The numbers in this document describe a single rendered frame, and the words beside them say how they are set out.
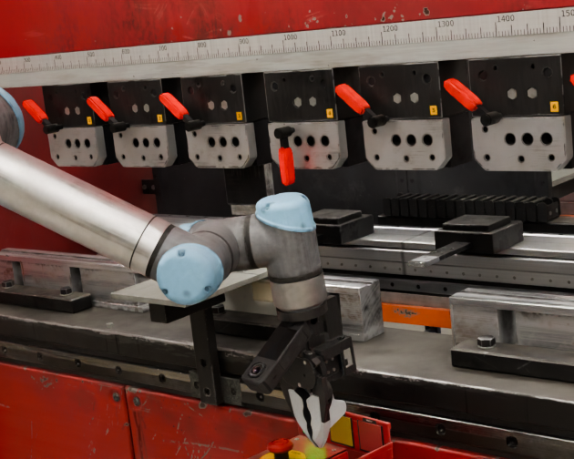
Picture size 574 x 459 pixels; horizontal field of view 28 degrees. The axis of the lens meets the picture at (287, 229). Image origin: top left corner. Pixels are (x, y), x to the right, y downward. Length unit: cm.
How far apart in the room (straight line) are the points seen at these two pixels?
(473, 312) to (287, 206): 43
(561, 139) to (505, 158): 10
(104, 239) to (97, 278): 95
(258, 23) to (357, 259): 55
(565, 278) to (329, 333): 55
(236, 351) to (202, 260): 59
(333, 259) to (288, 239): 77
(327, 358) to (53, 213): 43
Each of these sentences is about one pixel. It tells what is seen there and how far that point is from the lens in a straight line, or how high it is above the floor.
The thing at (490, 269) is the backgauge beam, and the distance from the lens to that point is 208.
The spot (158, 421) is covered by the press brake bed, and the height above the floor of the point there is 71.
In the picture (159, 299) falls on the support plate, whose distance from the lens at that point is 188.
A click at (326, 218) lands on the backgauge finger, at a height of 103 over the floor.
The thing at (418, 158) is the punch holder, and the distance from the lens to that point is 178.
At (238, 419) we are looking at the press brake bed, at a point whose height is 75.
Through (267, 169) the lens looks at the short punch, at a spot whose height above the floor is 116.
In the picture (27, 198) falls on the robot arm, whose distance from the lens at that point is 148.
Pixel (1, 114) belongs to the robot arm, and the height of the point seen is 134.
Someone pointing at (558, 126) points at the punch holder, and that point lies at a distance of 165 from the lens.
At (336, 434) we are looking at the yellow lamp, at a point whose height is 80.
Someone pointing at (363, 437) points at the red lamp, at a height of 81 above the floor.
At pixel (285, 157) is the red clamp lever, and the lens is 190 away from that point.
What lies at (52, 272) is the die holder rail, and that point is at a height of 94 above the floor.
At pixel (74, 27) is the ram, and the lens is 229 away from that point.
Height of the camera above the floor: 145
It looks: 11 degrees down
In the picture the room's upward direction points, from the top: 6 degrees counter-clockwise
